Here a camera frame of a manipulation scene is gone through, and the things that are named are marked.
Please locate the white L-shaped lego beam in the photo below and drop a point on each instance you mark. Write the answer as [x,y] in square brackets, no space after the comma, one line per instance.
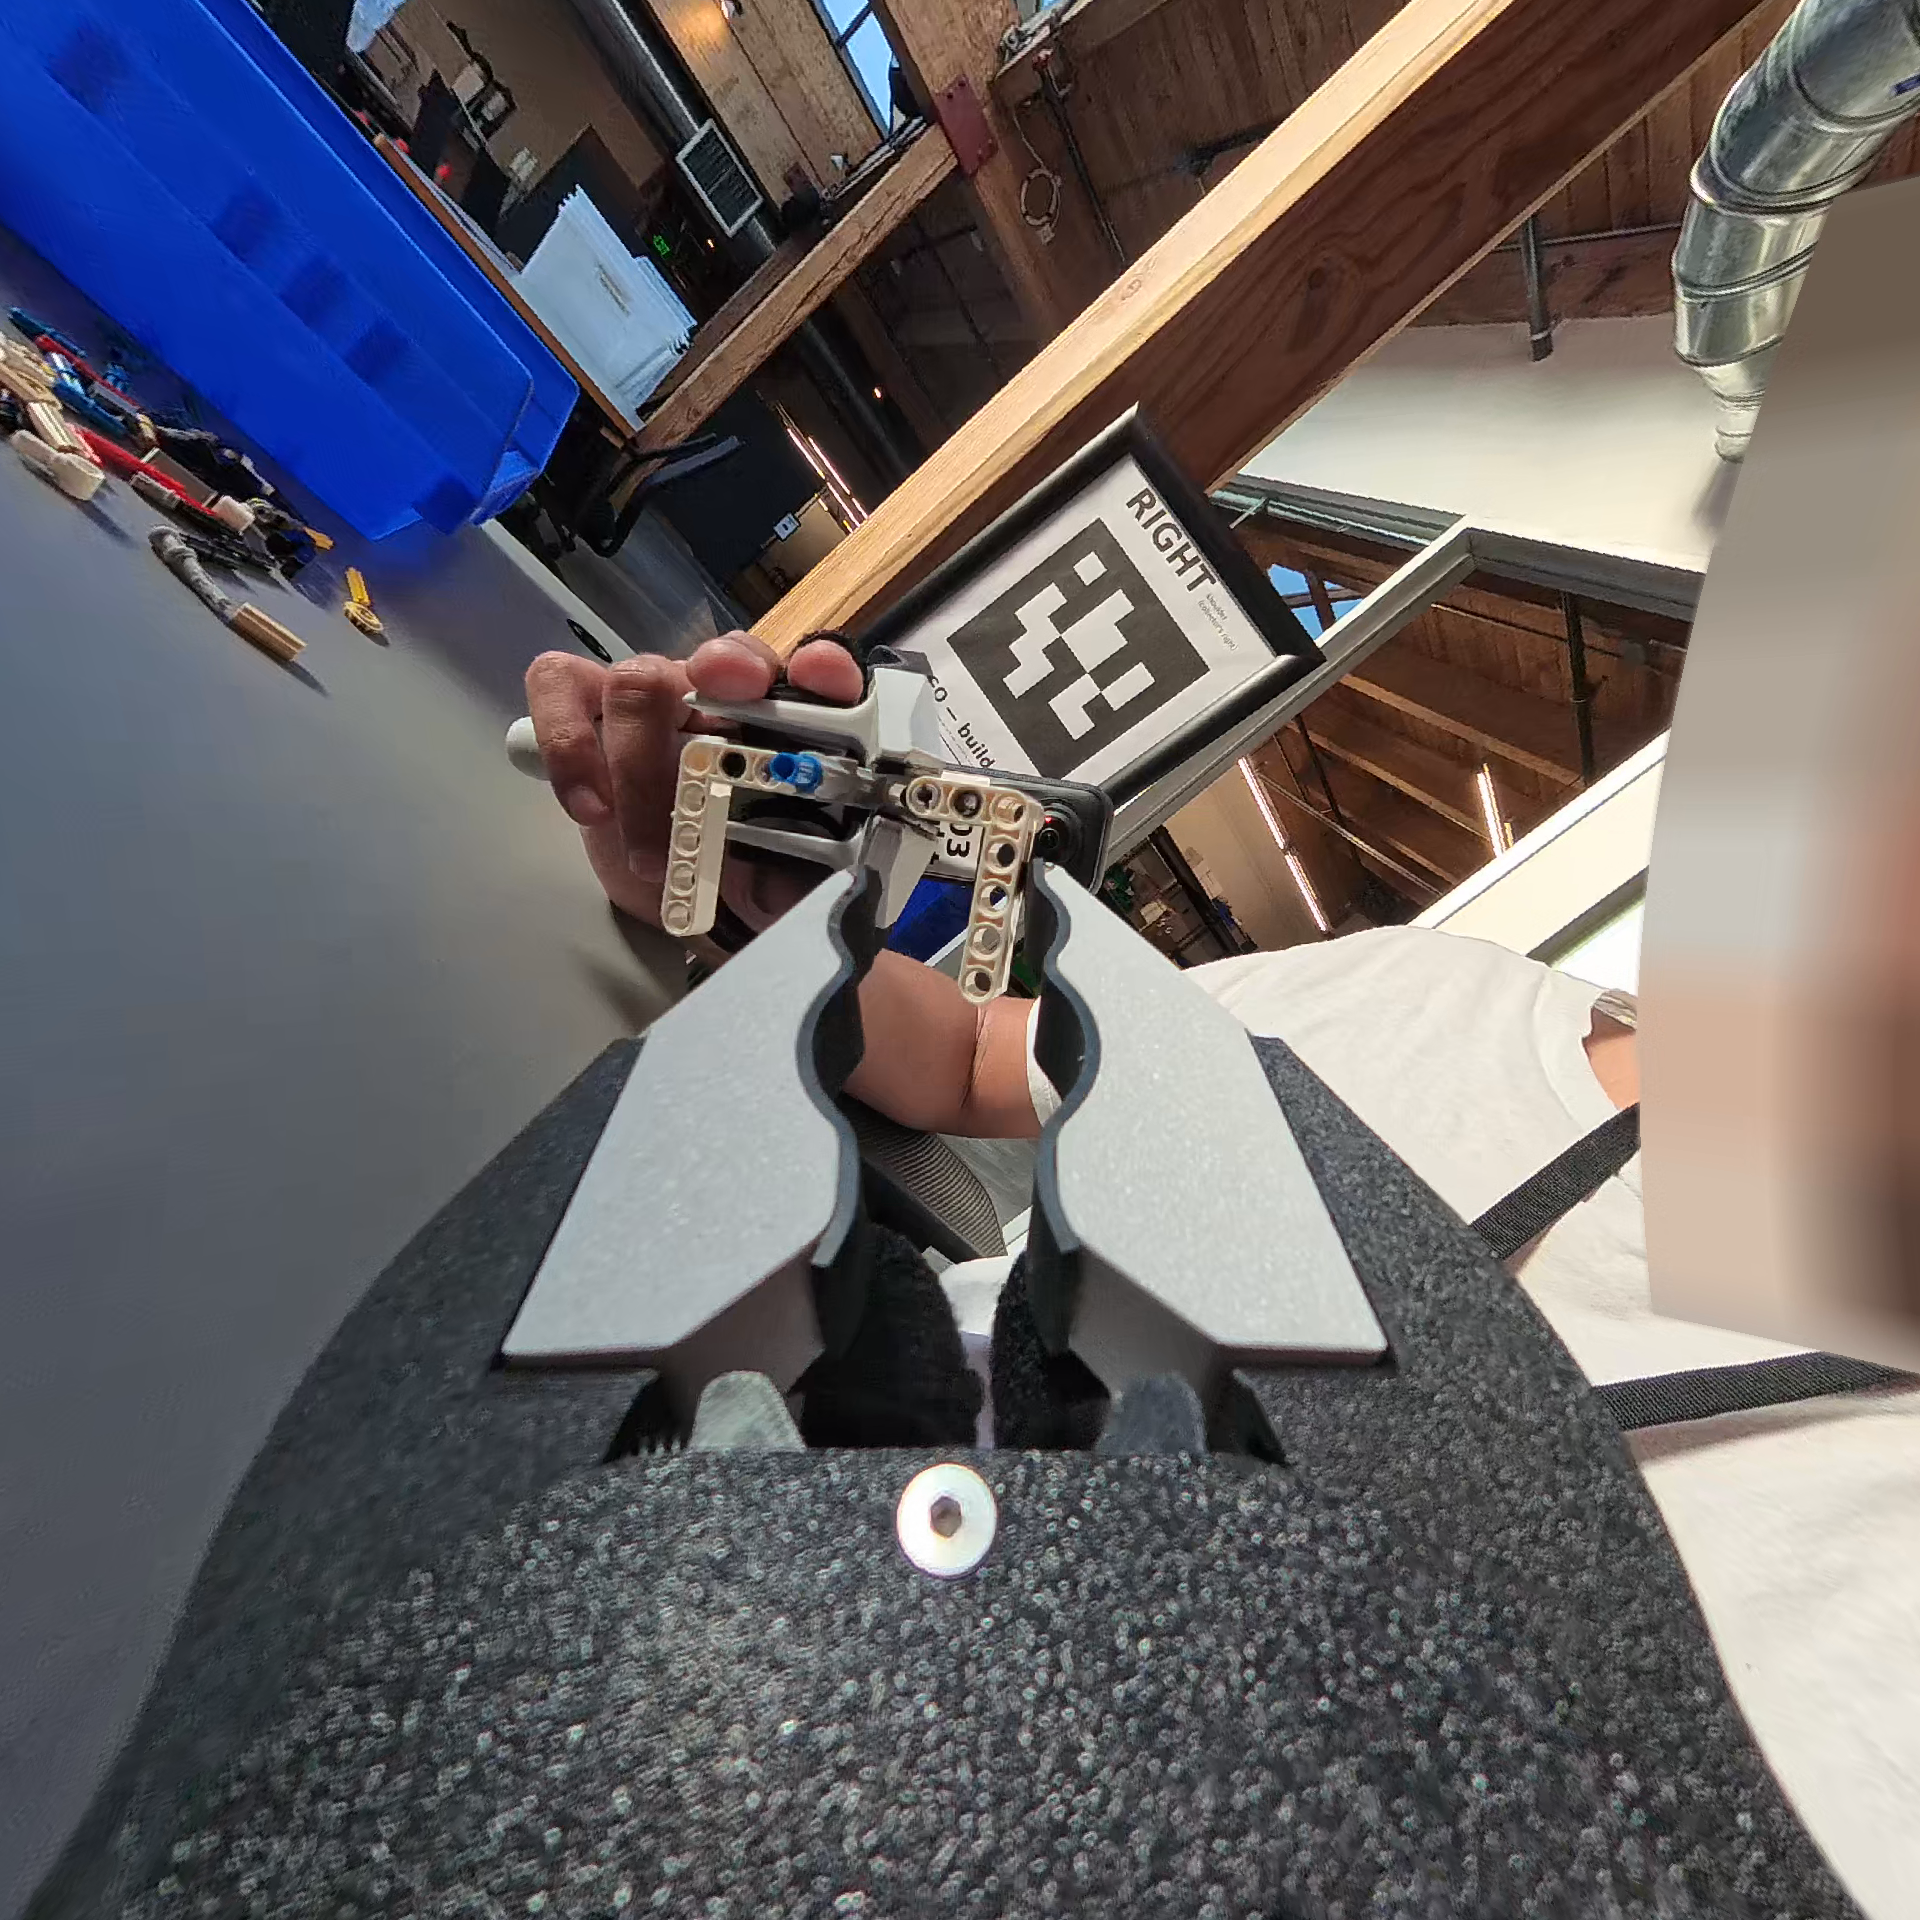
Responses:
[1003,902]
[699,826]

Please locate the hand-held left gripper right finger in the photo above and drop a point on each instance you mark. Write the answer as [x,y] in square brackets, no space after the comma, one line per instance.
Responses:
[1202,1184]

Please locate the grey mesh chair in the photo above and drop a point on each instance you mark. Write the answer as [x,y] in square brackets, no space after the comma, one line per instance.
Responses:
[939,1193]

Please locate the person's right hand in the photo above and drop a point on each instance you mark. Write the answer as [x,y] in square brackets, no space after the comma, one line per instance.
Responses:
[630,763]

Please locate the white cabinet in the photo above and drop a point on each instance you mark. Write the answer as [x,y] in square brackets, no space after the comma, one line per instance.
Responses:
[608,300]

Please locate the black office chair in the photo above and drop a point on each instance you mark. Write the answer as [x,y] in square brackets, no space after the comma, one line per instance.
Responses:
[645,488]

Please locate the blue plastic bin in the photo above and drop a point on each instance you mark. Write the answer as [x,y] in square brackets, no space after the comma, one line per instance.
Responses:
[271,254]

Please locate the silver metal duct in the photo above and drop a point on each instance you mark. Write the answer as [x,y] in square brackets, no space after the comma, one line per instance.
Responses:
[1756,195]

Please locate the pile of loose lego pieces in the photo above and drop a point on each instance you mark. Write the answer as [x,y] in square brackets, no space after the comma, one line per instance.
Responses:
[165,464]

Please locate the person's right forearm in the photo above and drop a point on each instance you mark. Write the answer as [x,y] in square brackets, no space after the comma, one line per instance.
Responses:
[944,1050]

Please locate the wooden ceiling beam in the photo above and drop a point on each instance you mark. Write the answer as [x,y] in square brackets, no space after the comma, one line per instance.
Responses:
[1202,345]

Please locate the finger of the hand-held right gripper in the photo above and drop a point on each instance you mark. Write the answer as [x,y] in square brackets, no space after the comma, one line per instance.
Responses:
[902,870]
[863,727]

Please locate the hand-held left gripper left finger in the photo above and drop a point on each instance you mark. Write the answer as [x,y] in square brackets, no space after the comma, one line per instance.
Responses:
[706,1170]

